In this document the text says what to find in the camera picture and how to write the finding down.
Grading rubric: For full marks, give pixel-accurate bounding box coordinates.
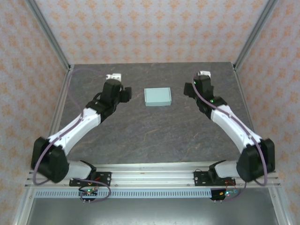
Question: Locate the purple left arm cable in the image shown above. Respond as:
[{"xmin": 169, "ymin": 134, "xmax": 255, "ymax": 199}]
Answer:
[{"xmin": 32, "ymin": 69, "xmax": 111, "ymax": 204}]

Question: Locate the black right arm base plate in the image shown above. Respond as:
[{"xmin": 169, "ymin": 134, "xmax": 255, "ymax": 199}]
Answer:
[{"xmin": 194, "ymin": 171, "xmax": 236, "ymax": 188}]

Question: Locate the aluminium mounting rail beam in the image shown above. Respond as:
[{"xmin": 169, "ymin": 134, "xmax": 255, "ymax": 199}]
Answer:
[{"xmin": 24, "ymin": 164, "xmax": 281, "ymax": 188}]

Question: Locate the light teal paper box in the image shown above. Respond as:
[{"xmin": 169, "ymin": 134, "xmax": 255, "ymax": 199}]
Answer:
[{"xmin": 143, "ymin": 87, "xmax": 172, "ymax": 107}]

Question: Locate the grey metal sheet panel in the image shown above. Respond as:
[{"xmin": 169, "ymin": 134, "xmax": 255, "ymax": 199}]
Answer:
[{"xmin": 25, "ymin": 198, "xmax": 282, "ymax": 225}]

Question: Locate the aluminium frame post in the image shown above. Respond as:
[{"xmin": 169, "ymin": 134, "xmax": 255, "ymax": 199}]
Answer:
[
  {"xmin": 233, "ymin": 0, "xmax": 281, "ymax": 71},
  {"xmin": 24, "ymin": 0, "xmax": 72, "ymax": 72}
]

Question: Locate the aluminium lower frame rail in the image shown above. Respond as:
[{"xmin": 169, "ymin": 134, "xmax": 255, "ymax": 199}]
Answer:
[
  {"xmin": 269, "ymin": 187, "xmax": 289, "ymax": 225},
  {"xmin": 13, "ymin": 188, "xmax": 36, "ymax": 225}
]

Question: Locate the aluminium table side rail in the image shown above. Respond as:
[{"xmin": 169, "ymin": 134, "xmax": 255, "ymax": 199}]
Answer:
[
  {"xmin": 233, "ymin": 64, "xmax": 268, "ymax": 170},
  {"xmin": 37, "ymin": 64, "xmax": 75, "ymax": 170}
]

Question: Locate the black board mount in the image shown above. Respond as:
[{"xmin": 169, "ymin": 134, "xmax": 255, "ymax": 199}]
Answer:
[
  {"xmin": 79, "ymin": 187, "xmax": 99, "ymax": 203},
  {"xmin": 210, "ymin": 188, "xmax": 227, "ymax": 202}
]

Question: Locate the black left board mount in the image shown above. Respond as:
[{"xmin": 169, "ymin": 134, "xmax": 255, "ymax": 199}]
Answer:
[{"xmin": 79, "ymin": 187, "xmax": 99, "ymax": 203}]

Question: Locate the slotted grey cable duct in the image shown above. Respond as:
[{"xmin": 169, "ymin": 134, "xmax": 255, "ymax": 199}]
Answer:
[{"xmin": 34, "ymin": 190, "xmax": 213, "ymax": 199}]

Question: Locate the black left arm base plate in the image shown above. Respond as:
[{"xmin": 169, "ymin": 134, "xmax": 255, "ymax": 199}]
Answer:
[{"xmin": 69, "ymin": 171, "xmax": 112, "ymax": 188}]

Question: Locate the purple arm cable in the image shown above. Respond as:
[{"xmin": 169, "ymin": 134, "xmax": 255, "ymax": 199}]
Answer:
[
  {"xmin": 193, "ymin": 79, "xmax": 268, "ymax": 202},
  {"xmin": 32, "ymin": 69, "xmax": 111, "ymax": 204}
]

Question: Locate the black right board mount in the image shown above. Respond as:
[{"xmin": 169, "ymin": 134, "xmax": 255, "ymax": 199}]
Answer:
[{"xmin": 210, "ymin": 188, "xmax": 227, "ymax": 202}]

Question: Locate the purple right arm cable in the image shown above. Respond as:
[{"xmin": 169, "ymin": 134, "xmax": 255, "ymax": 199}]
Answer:
[{"xmin": 193, "ymin": 79, "xmax": 268, "ymax": 202}]

